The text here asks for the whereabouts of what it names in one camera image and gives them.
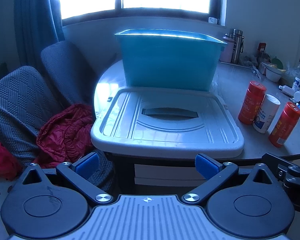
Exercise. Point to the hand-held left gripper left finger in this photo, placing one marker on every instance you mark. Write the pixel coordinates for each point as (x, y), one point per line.
(86, 162)

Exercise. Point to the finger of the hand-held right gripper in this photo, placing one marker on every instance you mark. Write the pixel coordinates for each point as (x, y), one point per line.
(286, 163)

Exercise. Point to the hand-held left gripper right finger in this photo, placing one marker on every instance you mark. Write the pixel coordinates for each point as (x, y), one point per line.
(206, 166)

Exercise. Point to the red plastic bottle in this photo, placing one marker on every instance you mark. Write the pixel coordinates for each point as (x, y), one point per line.
(251, 105)
(283, 127)

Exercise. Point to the grey plastic bin lid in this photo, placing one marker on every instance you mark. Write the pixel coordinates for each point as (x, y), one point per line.
(170, 132)

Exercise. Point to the white plastic bottle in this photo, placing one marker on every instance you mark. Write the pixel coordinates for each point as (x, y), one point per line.
(266, 116)

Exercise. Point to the blue plastic storage bin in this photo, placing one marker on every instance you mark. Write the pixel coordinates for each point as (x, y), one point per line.
(167, 62)

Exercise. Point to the grey marble desktop table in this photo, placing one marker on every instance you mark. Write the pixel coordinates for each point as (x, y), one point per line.
(231, 85)

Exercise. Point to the red puffer jacket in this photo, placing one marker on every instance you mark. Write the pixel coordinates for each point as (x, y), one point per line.
(65, 132)

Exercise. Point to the small white lying bottle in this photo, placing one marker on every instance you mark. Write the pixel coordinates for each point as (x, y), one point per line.
(287, 90)

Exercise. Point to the white jar blue label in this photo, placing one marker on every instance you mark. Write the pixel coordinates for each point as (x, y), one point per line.
(297, 83)

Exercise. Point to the red crumpled cloth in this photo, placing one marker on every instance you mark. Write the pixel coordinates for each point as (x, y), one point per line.
(2, 160)

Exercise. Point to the white ceramic bowl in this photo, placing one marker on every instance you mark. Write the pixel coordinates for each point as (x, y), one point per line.
(273, 75)

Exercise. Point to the white cartoon print cushion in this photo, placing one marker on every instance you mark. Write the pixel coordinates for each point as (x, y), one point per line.
(0, 195)

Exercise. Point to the grey knit covered chair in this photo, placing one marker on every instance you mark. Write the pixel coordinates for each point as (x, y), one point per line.
(65, 70)
(17, 100)

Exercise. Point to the green round lid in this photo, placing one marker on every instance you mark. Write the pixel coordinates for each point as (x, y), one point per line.
(277, 62)

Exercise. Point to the pink water bottle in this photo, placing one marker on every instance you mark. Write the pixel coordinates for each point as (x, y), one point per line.
(227, 50)

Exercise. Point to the red snack packet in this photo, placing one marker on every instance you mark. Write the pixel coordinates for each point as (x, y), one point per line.
(262, 48)

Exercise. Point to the stainless steel thermos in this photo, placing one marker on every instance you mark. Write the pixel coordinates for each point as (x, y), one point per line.
(237, 47)

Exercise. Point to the small white sill container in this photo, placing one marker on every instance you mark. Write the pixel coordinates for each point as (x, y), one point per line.
(212, 20)

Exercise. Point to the blue curtain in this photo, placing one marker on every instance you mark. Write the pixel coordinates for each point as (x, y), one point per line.
(37, 17)

